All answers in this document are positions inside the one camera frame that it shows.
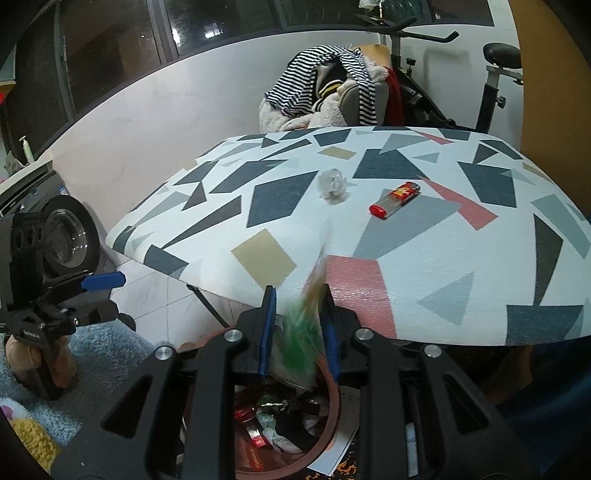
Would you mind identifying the green snack wrapper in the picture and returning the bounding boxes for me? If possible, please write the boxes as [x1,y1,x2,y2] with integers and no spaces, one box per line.
[272,244,331,388]

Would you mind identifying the yellow plush toy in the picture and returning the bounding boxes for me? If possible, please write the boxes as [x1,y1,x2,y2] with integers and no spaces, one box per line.
[9,418,61,462]

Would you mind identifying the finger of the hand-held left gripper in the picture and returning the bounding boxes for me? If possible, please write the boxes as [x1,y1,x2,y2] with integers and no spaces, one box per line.
[58,298,120,329]
[44,271,126,303]

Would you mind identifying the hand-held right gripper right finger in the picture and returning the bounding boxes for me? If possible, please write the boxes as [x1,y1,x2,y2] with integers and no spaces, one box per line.
[320,284,539,480]

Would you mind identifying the dark glass window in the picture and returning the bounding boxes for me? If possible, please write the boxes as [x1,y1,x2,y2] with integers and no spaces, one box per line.
[0,0,492,153]

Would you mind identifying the white paper sheet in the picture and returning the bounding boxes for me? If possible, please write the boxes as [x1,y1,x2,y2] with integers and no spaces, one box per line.
[307,388,362,476]

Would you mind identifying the orange wooden door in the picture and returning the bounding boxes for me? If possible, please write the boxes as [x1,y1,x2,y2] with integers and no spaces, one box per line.
[510,0,591,195]

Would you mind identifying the crumpled clear plastic wrap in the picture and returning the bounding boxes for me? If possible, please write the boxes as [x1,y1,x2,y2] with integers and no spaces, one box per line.
[318,168,352,205]

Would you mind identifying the black table leg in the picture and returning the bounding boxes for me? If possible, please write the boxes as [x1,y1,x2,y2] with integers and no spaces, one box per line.
[186,283,228,329]

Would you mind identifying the blue fluffy rug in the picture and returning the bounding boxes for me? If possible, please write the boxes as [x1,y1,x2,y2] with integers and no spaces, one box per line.
[0,318,158,448]

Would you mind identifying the brown round waste bin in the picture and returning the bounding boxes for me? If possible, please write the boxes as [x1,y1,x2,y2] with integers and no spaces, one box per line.
[178,325,365,480]

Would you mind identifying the patterned ironing board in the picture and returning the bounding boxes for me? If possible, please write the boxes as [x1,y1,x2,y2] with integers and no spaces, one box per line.
[105,126,591,347]

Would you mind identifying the white exercise bike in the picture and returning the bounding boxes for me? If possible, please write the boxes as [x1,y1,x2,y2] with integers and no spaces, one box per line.
[353,2,525,134]

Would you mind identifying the red scarf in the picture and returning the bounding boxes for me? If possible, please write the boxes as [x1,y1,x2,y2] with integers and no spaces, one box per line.
[385,69,408,126]

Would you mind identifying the person's left hand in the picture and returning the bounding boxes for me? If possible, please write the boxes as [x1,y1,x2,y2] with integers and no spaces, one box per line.
[4,335,78,388]

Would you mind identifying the black white striped shirt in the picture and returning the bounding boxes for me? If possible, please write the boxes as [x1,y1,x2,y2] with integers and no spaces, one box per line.
[264,45,380,126]

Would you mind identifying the beige chair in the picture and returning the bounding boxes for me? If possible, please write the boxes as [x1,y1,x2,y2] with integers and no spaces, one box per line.
[339,44,393,126]

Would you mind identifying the pile of discarded wrappers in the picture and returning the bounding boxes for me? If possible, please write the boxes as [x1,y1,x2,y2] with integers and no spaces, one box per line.
[233,378,333,457]

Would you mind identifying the red lighter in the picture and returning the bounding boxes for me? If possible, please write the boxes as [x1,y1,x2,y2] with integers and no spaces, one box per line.
[368,181,422,220]

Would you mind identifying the white appliance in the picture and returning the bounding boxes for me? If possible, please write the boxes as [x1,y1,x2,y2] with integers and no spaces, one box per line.
[0,159,55,213]

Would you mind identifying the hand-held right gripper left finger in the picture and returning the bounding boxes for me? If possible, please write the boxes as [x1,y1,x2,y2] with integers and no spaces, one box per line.
[55,286,279,480]

